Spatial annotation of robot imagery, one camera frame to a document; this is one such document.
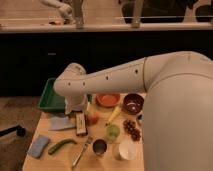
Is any green plastic tray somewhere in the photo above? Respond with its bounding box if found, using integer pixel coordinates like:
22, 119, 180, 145
38, 78, 89, 114

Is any blue sponge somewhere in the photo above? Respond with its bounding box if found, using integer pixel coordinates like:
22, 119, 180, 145
27, 135, 50, 158

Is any orange bowl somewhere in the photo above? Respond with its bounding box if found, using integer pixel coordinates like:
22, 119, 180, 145
96, 94, 120, 107

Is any bunch of red grapes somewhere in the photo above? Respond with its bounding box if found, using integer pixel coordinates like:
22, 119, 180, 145
123, 120, 141, 141

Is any metal cup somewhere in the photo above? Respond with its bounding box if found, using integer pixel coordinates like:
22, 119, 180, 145
92, 139, 107, 156

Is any black dish brush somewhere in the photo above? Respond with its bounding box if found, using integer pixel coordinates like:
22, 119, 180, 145
136, 114, 143, 126

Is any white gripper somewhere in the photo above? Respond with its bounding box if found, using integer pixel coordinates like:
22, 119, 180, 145
65, 95, 87, 114

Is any dark red bowl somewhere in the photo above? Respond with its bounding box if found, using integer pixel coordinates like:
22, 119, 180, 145
123, 93, 144, 114

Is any red tomato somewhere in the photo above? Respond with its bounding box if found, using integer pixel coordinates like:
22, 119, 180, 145
87, 113, 99, 125

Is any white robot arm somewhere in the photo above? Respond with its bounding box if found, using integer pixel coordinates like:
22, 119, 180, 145
54, 51, 213, 171

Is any grey folded cloth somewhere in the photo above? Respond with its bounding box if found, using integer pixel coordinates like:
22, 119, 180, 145
49, 115, 75, 131

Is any yellow corn cob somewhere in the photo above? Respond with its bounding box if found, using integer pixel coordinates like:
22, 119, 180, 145
106, 106, 121, 125

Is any wooden block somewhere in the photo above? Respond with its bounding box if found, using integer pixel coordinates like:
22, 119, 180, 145
76, 113, 87, 136

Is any white plastic cup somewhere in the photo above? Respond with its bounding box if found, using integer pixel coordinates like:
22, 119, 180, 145
118, 140, 137, 161

